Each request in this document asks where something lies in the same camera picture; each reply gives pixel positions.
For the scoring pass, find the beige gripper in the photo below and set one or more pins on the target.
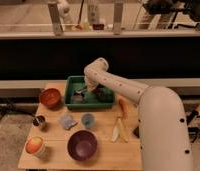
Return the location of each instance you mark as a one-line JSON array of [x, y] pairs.
[[91, 87]]

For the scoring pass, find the black handled brush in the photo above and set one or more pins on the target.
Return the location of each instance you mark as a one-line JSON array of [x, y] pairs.
[[79, 95]]

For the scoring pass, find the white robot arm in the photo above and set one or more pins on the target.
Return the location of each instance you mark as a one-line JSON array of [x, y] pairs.
[[163, 130]]

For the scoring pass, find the green plastic tray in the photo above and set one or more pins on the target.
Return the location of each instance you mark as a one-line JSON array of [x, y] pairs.
[[90, 101]]

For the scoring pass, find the dark grape bunch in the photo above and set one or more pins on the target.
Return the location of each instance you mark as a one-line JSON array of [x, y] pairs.
[[101, 95]]

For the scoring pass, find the light blue cup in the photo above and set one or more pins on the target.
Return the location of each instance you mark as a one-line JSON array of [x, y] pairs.
[[88, 120]]

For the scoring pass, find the orange carrot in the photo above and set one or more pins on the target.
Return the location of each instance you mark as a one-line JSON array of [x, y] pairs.
[[123, 108]]

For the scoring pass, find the orange bowl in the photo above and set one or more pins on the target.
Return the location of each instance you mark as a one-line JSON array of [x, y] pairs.
[[50, 97]]

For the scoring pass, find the crumpled blue-grey cloth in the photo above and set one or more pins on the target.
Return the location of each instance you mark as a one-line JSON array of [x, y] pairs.
[[67, 121]]

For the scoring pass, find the yellow banana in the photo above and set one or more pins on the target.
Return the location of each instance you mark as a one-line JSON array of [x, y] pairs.
[[119, 131]]

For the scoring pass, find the purple bowl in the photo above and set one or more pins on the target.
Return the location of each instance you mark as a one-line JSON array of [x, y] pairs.
[[82, 145]]

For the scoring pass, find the small metal can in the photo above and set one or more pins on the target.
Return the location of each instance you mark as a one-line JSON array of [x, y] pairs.
[[40, 122]]

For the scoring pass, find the black rectangular block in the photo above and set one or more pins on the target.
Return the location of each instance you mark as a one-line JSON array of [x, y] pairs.
[[136, 132]]

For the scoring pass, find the apple in white cup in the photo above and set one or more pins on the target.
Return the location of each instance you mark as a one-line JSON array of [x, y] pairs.
[[35, 146]]

